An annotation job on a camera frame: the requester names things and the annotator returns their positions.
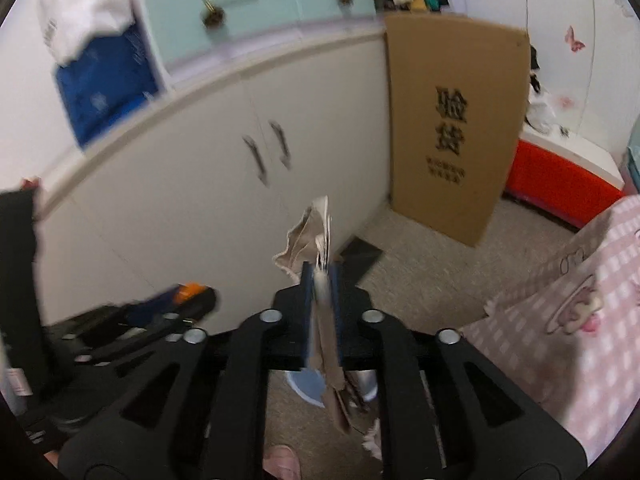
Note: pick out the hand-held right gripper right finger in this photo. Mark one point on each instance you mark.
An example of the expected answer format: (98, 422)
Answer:
(334, 310)

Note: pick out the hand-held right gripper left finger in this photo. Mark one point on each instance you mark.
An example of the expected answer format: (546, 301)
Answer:
(306, 310)

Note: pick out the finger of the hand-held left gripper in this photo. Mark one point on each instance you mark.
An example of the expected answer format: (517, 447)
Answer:
(150, 307)
(145, 345)

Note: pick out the orange packet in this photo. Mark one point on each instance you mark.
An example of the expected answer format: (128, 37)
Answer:
(192, 292)

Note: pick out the brown paper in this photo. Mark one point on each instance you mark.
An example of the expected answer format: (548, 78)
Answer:
(305, 240)

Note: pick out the light blue trash bin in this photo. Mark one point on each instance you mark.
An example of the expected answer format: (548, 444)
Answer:
(307, 387)

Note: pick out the white low cabinet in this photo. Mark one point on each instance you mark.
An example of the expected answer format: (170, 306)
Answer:
(175, 210)

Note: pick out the white fluffy rug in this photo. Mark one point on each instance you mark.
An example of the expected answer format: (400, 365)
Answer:
(372, 440)

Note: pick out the pink slipper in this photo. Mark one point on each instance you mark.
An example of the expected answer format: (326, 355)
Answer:
(281, 462)

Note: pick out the large cardboard box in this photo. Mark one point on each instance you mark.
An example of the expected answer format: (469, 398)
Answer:
(450, 185)

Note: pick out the blue bag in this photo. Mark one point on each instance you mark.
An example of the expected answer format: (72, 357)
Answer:
(110, 90)

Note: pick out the pink checkered printed blanket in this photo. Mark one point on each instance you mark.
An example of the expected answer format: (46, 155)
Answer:
(575, 360)

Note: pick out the red storage bench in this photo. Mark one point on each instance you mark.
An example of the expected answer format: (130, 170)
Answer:
(550, 180)

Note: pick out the white cloth pile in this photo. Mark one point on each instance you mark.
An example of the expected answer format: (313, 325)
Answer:
(542, 110)

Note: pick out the teal drawer unit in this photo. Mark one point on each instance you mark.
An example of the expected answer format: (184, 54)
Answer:
(250, 20)

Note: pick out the white wardrobe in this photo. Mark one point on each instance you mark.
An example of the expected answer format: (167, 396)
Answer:
(500, 0)

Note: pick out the pink butterfly sticker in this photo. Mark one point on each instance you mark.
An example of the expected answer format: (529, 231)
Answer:
(575, 39)

